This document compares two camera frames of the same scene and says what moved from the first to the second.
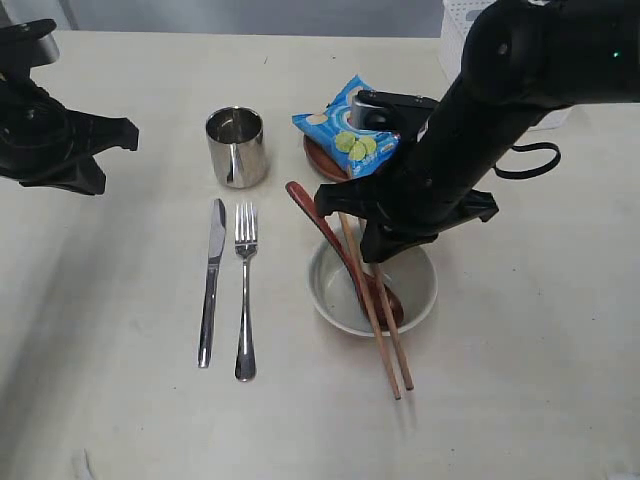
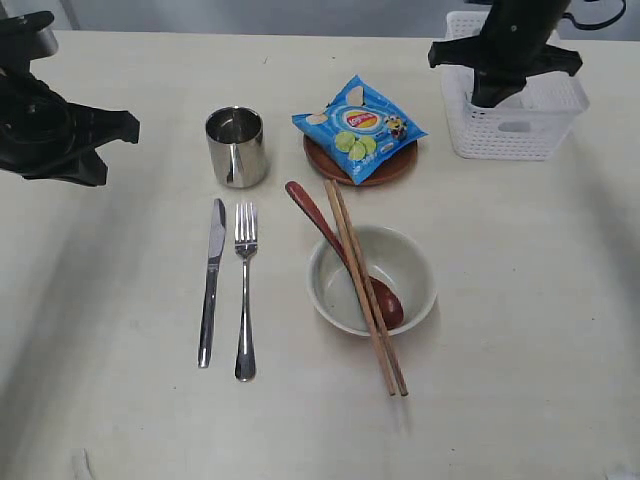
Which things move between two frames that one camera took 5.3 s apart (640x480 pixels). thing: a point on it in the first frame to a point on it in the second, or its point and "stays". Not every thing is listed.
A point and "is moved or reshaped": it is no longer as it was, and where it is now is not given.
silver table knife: (218, 228) stays
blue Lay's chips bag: (361, 152) stays
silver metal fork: (246, 240) stays
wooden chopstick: (392, 326) to (402, 388)
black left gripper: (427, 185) to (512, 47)
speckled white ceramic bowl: (412, 275) stays
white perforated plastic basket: (457, 17) is moved or reshaped
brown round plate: (322, 163) stays
